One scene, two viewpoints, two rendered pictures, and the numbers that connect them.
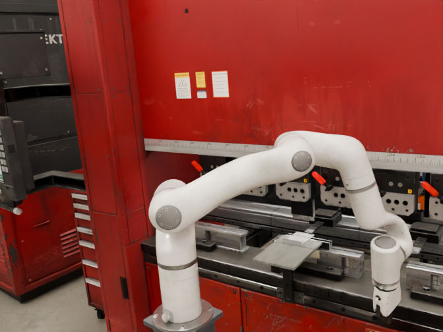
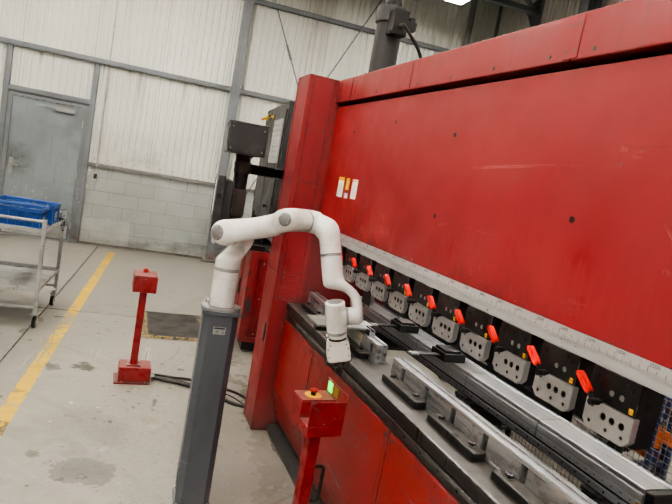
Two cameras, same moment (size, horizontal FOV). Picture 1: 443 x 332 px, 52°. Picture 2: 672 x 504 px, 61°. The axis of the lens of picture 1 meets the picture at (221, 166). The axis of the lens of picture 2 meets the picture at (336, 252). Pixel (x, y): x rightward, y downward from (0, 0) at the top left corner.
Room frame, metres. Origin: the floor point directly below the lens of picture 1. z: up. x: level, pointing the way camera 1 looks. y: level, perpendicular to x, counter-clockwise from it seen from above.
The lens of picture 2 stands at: (-0.73, -1.70, 1.69)
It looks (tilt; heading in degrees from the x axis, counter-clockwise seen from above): 7 degrees down; 32
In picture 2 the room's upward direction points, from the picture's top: 10 degrees clockwise
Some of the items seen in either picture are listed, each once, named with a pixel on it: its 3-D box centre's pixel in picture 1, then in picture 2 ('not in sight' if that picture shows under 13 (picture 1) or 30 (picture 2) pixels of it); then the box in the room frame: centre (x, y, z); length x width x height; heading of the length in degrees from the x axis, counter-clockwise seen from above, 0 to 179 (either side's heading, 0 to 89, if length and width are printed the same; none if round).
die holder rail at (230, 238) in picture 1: (203, 233); (325, 309); (2.14, 0.12, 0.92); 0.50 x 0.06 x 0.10; 54
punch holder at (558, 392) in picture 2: not in sight; (566, 376); (1.01, -1.44, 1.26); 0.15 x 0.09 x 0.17; 54
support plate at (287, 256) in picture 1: (288, 251); (336, 322); (1.70, -0.24, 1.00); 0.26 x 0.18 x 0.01; 144
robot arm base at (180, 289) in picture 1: (180, 288); (223, 288); (1.28, 0.16, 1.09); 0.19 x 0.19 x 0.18
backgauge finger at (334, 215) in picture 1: (318, 222); (392, 324); (1.95, -0.42, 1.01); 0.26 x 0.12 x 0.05; 144
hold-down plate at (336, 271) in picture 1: (307, 267); (352, 345); (1.75, -0.33, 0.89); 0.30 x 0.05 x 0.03; 54
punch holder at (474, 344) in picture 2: not in sight; (484, 333); (1.24, -1.12, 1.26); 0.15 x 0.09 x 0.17; 54
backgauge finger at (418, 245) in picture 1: (421, 238); (434, 352); (1.69, -0.78, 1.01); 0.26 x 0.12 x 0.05; 144
